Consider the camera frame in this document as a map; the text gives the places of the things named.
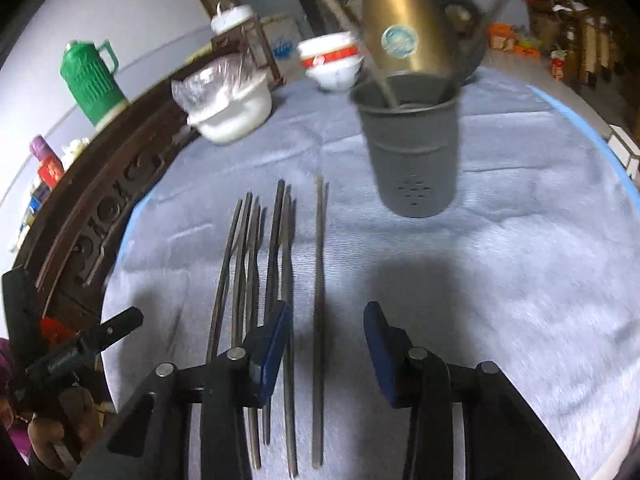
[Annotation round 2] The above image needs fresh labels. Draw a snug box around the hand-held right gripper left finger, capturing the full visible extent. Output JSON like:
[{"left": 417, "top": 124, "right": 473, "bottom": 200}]
[{"left": 80, "top": 301, "right": 293, "bottom": 480}]

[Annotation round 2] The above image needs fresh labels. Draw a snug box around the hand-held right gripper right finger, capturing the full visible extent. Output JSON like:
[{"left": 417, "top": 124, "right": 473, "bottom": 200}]
[{"left": 363, "top": 301, "right": 581, "bottom": 480}]

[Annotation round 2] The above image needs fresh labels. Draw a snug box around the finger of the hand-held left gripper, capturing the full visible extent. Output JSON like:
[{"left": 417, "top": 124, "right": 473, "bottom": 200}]
[{"left": 75, "top": 306, "right": 145, "bottom": 356}]

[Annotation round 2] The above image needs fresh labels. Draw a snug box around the row of dark chopsticks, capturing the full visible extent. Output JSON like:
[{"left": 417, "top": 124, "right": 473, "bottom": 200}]
[{"left": 206, "top": 176, "right": 331, "bottom": 478}]

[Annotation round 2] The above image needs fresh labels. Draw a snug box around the grey metal utensil holder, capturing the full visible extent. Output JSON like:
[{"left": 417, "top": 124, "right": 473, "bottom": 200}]
[{"left": 350, "top": 74, "right": 462, "bottom": 219}]

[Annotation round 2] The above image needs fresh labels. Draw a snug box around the thin dark chopstick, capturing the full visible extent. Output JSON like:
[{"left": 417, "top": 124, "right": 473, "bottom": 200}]
[
  {"left": 440, "top": 0, "right": 513, "bottom": 103},
  {"left": 311, "top": 0, "right": 399, "bottom": 110}
]

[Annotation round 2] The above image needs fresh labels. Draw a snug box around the person's left hand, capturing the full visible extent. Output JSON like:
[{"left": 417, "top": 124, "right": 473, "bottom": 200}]
[{"left": 27, "top": 385, "right": 103, "bottom": 478}]

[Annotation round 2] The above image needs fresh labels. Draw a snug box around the grey tablecloth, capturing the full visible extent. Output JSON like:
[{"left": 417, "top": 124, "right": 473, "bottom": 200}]
[{"left": 102, "top": 67, "right": 640, "bottom": 480}]

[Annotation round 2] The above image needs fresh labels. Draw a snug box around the blue and white box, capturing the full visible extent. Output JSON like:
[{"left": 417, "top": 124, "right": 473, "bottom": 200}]
[{"left": 19, "top": 185, "right": 51, "bottom": 241}]

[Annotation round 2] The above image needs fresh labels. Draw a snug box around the person's purple clothing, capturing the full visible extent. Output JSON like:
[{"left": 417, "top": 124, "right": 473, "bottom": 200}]
[{"left": 0, "top": 337, "right": 33, "bottom": 466}]

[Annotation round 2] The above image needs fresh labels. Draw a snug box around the carved dark wooden sideboard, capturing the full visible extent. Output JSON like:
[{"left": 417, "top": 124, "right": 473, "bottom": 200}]
[{"left": 10, "top": 77, "right": 216, "bottom": 461}]

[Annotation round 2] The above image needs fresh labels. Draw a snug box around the red tin can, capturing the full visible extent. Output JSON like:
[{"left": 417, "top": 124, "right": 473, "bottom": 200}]
[{"left": 37, "top": 156, "right": 66, "bottom": 190}]

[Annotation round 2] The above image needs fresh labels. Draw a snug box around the crumpled white tissue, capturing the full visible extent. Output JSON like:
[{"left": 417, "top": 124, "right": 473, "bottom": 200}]
[{"left": 62, "top": 137, "right": 92, "bottom": 167}]

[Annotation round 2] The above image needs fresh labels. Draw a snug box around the green thermos jug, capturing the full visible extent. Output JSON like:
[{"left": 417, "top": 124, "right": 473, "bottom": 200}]
[{"left": 60, "top": 39, "right": 128, "bottom": 128}]

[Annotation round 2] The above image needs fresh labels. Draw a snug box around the clear plastic bag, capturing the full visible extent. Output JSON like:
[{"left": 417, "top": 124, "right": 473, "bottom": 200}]
[{"left": 171, "top": 55, "right": 268, "bottom": 126}]

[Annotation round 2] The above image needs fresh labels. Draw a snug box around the dark wooden stand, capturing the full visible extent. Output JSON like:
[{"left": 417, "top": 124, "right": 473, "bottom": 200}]
[{"left": 212, "top": 12, "right": 286, "bottom": 87}]

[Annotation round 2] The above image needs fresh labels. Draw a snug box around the white chest freezer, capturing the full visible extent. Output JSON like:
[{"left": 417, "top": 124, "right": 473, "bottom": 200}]
[{"left": 260, "top": 14, "right": 304, "bottom": 78}]

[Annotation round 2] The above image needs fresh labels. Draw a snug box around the blue table cover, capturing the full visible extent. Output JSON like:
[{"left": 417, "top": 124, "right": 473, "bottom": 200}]
[{"left": 120, "top": 85, "right": 640, "bottom": 271}]

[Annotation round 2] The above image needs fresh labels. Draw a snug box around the gold electric kettle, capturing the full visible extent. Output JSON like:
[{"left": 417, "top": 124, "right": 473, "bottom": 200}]
[{"left": 361, "top": 0, "right": 488, "bottom": 86}]

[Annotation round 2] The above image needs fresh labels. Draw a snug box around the orange cardboard box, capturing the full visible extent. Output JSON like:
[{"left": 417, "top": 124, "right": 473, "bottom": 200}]
[{"left": 487, "top": 22, "right": 521, "bottom": 52}]

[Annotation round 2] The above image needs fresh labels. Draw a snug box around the white lidded pot with handle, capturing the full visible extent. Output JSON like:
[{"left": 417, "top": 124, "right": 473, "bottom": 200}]
[{"left": 210, "top": 2, "right": 256, "bottom": 38}]

